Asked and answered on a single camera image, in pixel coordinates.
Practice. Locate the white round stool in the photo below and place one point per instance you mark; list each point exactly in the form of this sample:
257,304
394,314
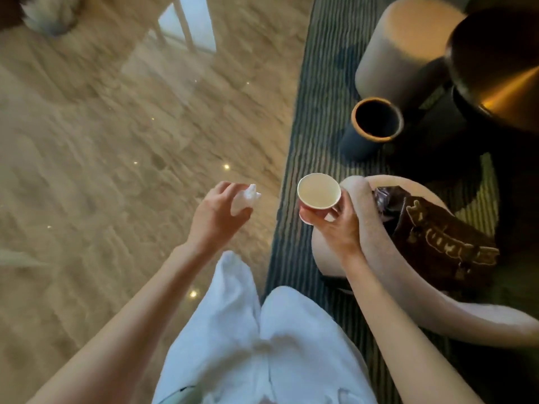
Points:
400,67

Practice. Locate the white boucle armchair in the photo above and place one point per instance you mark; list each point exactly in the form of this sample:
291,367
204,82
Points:
391,265

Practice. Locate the person's left hand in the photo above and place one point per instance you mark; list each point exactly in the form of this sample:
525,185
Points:
214,227

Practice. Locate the brass top round table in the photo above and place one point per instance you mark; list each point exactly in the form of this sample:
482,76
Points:
497,58

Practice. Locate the phone in trouser pocket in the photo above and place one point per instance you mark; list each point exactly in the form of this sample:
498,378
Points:
185,397

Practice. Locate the person's white trousers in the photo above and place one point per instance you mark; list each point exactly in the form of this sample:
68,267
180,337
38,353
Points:
294,332

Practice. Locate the dark brown printed bag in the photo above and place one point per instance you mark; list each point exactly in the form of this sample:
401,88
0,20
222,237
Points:
442,248

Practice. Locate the striped blue-green rug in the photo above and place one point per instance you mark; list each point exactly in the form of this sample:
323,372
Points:
320,79

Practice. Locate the white tissue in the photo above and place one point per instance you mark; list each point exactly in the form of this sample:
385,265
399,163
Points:
245,201

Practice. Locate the person's left forearm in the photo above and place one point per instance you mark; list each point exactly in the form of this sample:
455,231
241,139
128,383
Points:
118,332

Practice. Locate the person's right hand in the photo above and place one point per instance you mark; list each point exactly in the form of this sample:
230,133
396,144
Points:
343,235

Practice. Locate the small round trash bin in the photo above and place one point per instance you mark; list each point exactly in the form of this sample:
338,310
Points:
358,148

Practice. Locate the red paper cup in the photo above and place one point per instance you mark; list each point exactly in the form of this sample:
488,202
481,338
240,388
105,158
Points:
318,191

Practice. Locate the person's right forearm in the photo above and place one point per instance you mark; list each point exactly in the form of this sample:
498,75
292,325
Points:
408,345

